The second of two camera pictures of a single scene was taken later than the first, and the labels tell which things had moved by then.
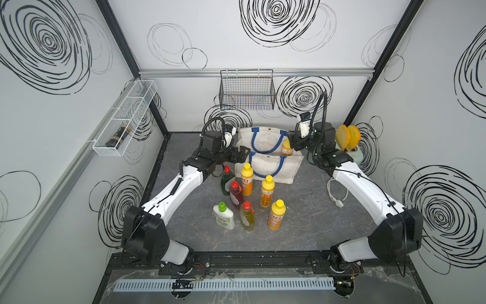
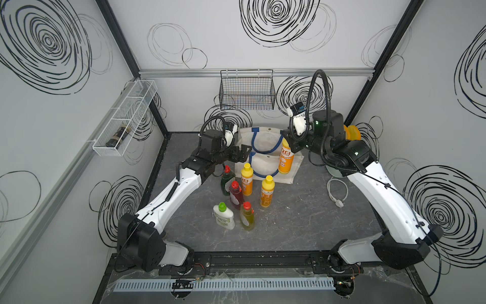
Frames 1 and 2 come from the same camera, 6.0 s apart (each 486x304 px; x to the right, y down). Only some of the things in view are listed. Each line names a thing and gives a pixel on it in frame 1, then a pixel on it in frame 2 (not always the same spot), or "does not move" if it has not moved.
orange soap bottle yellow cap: x=278 y=209 -> x=286 y=159
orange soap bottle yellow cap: x=267 y=190 does not move
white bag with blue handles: x=266 y=158 does not move
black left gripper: x=241 y=157 does not move
